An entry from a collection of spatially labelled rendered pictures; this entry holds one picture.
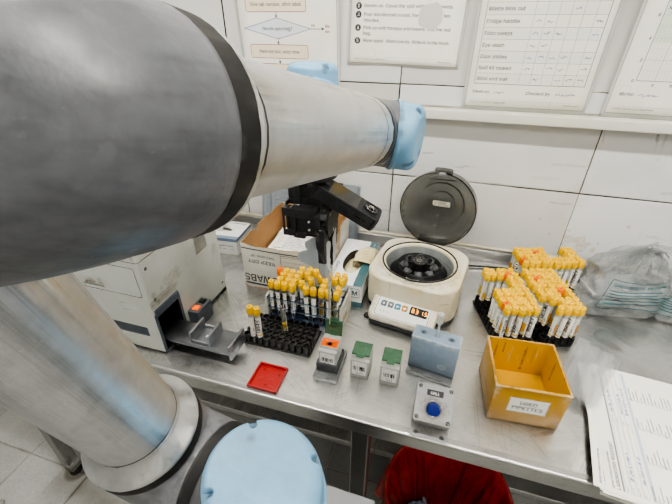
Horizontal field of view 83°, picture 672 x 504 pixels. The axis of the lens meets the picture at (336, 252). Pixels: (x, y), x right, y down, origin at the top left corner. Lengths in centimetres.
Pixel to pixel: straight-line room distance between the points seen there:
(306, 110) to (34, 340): 21
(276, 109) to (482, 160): 102
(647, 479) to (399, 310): 54
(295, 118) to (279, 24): 102
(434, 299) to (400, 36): 68
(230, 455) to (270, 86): 35
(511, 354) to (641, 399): 26
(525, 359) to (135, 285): 84
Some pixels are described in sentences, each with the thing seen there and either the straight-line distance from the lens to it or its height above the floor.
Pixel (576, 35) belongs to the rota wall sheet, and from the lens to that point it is 114.
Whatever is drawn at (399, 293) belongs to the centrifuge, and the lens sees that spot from 98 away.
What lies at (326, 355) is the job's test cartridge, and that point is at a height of 93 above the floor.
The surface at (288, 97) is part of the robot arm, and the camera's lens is 21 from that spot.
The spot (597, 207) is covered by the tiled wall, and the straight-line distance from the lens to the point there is 129.
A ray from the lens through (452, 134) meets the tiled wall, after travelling 116.
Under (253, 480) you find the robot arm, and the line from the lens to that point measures 43.
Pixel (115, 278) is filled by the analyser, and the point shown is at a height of 108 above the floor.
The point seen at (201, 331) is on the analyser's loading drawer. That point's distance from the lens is 97.
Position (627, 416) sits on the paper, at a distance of 99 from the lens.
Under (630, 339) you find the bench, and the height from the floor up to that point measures 87.
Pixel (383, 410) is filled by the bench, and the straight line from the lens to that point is 84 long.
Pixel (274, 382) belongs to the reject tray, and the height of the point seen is 88.
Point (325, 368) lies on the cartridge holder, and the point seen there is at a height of 90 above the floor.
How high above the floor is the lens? 155
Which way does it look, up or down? 32 degrees down
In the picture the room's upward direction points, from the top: straight up
